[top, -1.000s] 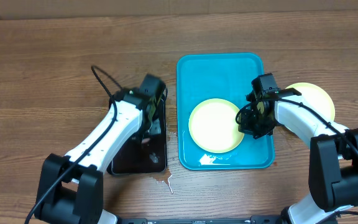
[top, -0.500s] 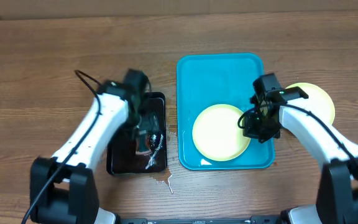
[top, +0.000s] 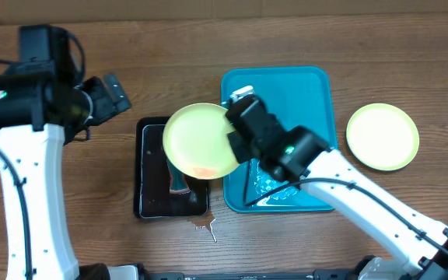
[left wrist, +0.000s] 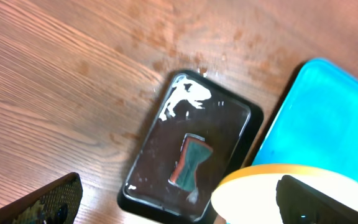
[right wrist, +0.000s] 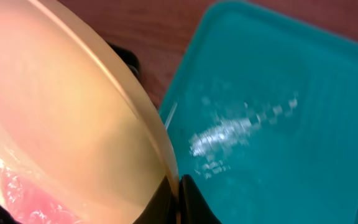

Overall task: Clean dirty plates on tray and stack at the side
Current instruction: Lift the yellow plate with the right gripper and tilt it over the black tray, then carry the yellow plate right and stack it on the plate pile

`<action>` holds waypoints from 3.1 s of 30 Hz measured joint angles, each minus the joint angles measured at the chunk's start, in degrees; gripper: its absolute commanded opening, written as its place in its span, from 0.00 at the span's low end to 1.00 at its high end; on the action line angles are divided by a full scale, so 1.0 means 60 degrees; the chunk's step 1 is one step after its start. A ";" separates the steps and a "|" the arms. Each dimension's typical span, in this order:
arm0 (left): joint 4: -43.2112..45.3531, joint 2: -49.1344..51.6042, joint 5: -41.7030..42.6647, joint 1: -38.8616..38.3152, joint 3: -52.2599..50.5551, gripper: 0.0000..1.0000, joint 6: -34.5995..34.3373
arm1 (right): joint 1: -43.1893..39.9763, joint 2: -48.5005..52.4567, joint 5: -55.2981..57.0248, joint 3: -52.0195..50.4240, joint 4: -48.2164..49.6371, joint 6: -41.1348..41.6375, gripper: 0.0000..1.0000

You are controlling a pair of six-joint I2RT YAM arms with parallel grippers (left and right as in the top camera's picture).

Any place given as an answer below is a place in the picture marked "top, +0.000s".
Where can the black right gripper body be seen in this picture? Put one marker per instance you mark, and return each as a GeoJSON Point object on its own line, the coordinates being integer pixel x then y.
{"type": "Point", "coordinates": [243, 155]}

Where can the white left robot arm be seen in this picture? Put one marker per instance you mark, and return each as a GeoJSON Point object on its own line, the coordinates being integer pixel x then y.
{"type": "Point", "coordinates": [41, 112]}

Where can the black water tray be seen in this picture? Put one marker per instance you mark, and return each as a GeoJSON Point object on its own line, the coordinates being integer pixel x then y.
{"type": "Point", "coordinates": [152, 198]}

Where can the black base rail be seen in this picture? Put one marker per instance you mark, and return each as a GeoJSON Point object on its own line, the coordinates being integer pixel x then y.
{"type": "Point", "coordinates": [319, 274]}

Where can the teal serving tray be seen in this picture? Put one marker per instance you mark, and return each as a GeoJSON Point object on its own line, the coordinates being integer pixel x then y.
{"type": "Point", "coordinates": [297, 96]}

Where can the yellow plate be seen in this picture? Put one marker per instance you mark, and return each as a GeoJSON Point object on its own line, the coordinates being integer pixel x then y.
{"type": "Point", "coordinates": [382, 137]}
{"type": "Point", "coordinates": [195, 141]}

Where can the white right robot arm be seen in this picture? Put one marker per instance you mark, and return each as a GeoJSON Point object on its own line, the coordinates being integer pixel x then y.
{"type": "Point", "coordinates": [300, 158]}

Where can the orange green scrub sponge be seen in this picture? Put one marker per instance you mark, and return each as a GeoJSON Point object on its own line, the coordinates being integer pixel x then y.
{"type": "Point", "coordinates": [178, 184]}

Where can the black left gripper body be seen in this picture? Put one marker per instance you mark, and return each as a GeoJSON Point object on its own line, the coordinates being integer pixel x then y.
{"type": "Point", "coordinates": [103, 109]}

